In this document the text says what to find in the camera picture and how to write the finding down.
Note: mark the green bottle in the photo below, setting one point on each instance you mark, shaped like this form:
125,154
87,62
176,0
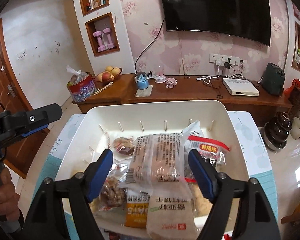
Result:
298,56

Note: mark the orange oat snack packet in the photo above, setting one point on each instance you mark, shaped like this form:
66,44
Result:
137,210

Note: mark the white bucket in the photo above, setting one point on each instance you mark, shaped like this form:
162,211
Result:
298,128

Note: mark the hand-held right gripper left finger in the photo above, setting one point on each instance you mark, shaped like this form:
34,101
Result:
100,175

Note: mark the red and black vase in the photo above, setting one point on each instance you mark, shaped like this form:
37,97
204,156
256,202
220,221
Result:
297,93

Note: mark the white beaded stick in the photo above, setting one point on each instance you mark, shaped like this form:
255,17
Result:
103,88

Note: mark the beige cracker packet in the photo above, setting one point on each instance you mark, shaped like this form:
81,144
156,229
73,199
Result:
170,212

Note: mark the dark brown snack packet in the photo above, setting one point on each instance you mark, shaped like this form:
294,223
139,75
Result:
123,146

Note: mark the white wall niche shelf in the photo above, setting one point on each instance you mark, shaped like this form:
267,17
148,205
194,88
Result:
102,65

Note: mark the pink round music box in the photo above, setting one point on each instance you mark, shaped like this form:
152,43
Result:
160,78

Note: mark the person's left hand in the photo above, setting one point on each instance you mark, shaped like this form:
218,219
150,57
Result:
5,195

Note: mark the white power strip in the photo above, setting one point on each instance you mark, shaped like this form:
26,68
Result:
213,58

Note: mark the dark green air fryer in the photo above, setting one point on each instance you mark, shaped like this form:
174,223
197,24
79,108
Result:
272,78

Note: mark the brown wooden door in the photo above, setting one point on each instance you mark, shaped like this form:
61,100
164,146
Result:
5,80

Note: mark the wooden television cabinet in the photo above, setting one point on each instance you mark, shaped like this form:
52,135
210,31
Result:
190,90

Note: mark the blue snow globe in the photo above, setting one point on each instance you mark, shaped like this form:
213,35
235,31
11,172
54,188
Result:
142,82

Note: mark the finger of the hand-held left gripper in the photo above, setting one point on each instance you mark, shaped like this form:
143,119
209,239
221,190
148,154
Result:
36,129

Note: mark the red label dark snack packet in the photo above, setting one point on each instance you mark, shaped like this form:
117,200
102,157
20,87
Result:
207,147

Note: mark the pink dumbbell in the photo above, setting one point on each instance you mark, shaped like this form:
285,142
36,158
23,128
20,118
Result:
108,38
98,41

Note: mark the pink pig figurine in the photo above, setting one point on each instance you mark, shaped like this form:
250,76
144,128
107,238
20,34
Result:
171,83

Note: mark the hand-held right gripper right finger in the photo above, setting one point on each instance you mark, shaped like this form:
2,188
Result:
202,177

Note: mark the white plastic storage bin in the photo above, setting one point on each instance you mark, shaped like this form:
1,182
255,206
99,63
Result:
110,120

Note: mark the black wall television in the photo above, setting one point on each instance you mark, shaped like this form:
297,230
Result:
215,5

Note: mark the white light switch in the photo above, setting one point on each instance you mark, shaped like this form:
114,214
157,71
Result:
22,54

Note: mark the clear packet of brown pastry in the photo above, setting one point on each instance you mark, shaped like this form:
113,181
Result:
160,160

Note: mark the bowl of fruit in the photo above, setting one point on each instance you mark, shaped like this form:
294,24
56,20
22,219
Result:
107,75

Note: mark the teal ribbed table mat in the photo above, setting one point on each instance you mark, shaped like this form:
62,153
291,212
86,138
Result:
265,192

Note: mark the plastic bag with red tin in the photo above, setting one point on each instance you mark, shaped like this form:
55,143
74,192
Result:
81,87

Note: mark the clear colourful nut packet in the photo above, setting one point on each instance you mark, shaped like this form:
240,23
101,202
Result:
113,190

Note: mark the grey square cloth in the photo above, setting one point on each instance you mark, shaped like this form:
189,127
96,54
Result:
143,92

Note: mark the white crinkled snack packet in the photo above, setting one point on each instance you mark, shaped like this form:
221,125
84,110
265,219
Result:
193,131

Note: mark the brown ceramic tiered fountain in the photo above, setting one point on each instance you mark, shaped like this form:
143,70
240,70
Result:
278,132

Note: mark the white set-top box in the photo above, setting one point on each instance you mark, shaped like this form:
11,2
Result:
240,87

